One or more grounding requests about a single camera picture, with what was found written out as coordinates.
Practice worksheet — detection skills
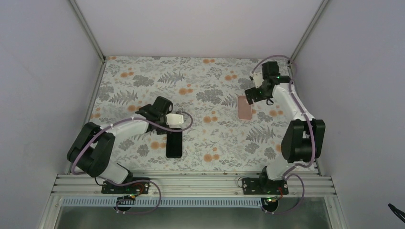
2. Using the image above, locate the pink phone case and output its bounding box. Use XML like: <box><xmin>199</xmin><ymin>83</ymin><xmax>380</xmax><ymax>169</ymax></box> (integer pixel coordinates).
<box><xmin>237</xmin><ymin>96</ymin><xmax>252</xmax><ymax>121</ymax></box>

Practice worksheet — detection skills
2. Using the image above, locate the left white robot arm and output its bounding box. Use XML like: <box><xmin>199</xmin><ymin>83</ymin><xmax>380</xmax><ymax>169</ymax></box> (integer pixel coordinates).
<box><xmin>67</xmin><ymin>96</ymin><xmax>184</xmax><ymax>193</ymax></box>

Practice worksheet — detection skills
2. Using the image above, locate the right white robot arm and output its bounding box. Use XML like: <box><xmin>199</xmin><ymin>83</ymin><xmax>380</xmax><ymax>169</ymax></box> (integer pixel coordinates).
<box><xmin>245</xmin><ymin>60</ymin><xmax>326</xmax><ymax>194</ymax></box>

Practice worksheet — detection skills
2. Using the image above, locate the floral table mat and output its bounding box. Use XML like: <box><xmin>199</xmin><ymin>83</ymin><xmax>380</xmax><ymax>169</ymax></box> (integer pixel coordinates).
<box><xmin>90</xmin><ymin>56</ymin><xmax>289</xmax><ymax>172</ymax></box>

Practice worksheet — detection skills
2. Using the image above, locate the black object at edge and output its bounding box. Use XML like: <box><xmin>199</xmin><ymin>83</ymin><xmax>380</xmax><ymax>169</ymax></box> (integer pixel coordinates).
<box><xmin>388</xmin><ymin>203</ymin><xmax>405</xmax><ymax>223</ymax></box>

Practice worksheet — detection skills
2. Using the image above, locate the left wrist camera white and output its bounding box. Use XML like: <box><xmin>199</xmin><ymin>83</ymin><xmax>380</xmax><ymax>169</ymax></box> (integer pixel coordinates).
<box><xmin>166</xmin><ymin>113</ymin><xmax>184</xmax><ymax>125</ymax></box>

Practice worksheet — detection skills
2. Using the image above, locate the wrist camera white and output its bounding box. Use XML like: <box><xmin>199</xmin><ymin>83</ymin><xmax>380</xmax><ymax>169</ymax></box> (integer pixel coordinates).
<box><xmin>166</xmin><ymin>113</ymin><xmax>184</xmax><ymax>125</ymax></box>
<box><xmin>252</xmin><ymin>72</ymin><xmax>264</xmax><ymax>88</ymax></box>

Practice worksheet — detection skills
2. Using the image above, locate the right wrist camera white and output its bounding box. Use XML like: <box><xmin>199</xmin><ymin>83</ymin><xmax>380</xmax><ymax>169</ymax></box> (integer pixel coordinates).
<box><xmin>252</xmin><ymin>72</ymin><xmax>264</xmax><ymax>88</ymax></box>

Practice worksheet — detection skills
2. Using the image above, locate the aluminium mounting rail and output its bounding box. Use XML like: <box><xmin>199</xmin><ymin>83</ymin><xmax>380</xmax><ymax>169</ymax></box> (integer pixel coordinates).
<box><xmin>51</xmin><ymin>172</ymin><xmax>337</xmax><ymax>198</ymax></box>

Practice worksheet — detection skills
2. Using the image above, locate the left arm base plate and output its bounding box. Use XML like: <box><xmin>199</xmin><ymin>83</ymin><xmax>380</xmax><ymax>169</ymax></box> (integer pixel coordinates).
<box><xmin>101</xmin><ymin>177</ymin><xmax>150</xmax><ymax>195</ymax></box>

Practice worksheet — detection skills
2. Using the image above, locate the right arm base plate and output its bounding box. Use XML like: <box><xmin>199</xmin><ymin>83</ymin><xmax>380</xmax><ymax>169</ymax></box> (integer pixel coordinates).
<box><xmin>241</xmin><ymin>177</ymin><xmax>289</xmax><ymax>195</ymax></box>

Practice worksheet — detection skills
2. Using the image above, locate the slotted cable duct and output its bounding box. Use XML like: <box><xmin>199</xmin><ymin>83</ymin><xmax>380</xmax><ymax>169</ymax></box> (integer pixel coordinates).
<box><xmin>61</xmin><ymin>197</ymin><xmax>262</xmax><ymax>208</ymax></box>

